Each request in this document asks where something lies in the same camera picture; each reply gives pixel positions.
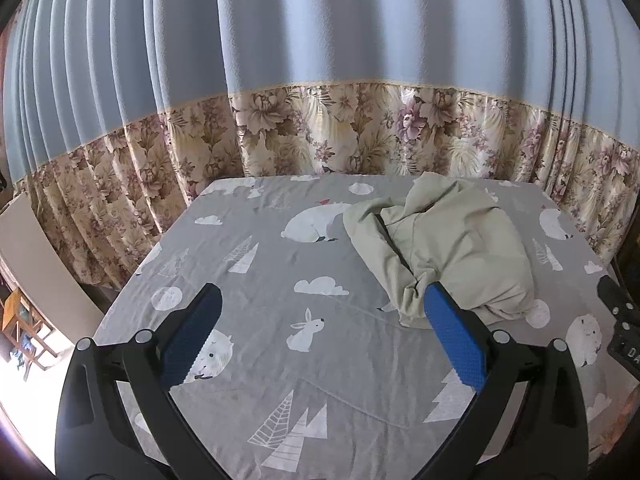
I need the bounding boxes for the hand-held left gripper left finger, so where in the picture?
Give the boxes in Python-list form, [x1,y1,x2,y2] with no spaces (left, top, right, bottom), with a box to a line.
[54,282,233,480]

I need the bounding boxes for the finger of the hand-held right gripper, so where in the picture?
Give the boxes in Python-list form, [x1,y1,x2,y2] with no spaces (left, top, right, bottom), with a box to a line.
[597,275,640,318]

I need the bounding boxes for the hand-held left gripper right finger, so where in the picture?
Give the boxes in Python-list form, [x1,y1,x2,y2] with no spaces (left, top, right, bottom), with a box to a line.
[415,281,591,480]

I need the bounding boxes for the pale green hooded jacket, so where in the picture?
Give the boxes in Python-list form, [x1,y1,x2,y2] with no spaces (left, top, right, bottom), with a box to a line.
[342,171,537,332]

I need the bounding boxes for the dark wooden furniture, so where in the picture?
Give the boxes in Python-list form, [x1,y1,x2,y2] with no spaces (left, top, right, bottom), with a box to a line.
[612,232,640,293]

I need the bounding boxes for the grey animal print bed sheet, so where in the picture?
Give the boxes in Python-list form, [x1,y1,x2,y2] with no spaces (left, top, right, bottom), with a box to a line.
[92,174,627,480]

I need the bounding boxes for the beige board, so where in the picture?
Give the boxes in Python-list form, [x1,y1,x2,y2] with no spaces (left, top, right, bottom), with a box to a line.
[0,194,107,333]

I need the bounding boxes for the wooden chair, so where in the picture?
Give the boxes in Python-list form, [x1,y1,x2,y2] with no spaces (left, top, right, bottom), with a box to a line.
[0,285,56,383]

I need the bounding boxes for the blue and floral curtain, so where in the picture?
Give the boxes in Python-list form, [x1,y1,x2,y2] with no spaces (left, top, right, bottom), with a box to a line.
[0,0,640,291]

